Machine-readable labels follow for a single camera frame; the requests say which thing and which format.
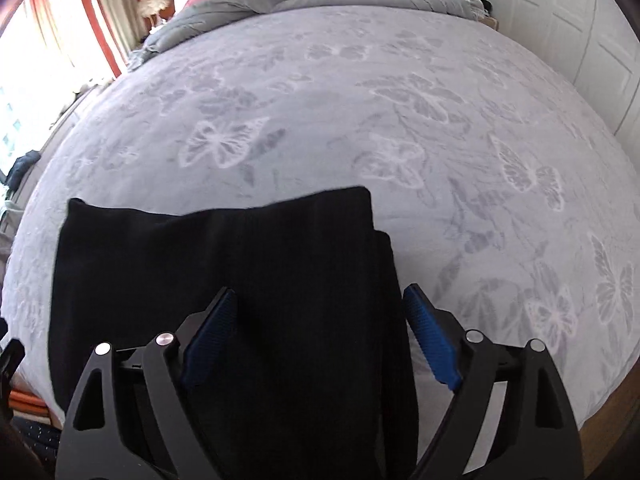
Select bed with butterfly sheet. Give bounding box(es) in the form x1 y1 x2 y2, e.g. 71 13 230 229
0 2 640 461

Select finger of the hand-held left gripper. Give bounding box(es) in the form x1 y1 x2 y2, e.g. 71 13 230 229
0 339 26 401

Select white wardrobe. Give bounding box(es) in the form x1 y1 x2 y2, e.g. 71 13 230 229
462 0 640 136

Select orange bed frame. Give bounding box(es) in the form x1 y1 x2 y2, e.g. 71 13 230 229
10 390 53 416

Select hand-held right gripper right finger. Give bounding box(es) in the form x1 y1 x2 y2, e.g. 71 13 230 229
402 284 585 480

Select blue cloth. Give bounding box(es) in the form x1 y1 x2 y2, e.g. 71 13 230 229
7 150 41 191

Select beige and orange curtain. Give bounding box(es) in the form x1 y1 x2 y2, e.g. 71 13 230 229
70 0 143 78

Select sheer orange curtain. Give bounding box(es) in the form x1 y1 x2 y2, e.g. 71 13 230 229
30 0 68 61

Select dark blue dotted mat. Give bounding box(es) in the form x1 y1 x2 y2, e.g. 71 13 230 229
15 417 63 461

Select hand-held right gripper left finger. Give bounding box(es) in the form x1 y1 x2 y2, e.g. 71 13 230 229
55 287 238 480

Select black pants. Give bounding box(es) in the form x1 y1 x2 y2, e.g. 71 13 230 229
47 186 418 480

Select window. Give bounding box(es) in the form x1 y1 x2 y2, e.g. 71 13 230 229
0 0 101 171

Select white feather lamp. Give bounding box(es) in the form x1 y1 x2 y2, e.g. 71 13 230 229
137 0 171 26

